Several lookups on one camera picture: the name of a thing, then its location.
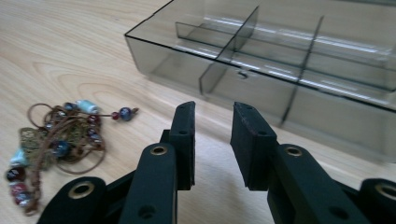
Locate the smoky clear plastic organizer box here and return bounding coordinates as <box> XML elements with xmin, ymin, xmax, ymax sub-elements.
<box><xmin>124</xmin><ymin>0</ymin><xmax>396</xmax><ymax>164</ymax></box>

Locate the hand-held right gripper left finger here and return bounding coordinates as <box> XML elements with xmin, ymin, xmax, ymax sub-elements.
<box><xmin>118</xmin><ymin>100</ymin><xmax>197</xmax><ymax>224</ymax></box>

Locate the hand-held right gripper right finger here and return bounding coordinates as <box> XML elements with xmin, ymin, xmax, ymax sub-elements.
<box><xmin>230</xmin><ymin>101</ymin><xmax>372</xmax><ymax>224</ymax></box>

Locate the brown cord beaded necklace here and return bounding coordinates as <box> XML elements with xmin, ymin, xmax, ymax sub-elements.
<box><xmin>5</xmin><ymin>99</ymin><xmax>140</xmax><ymax>217</ymax></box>

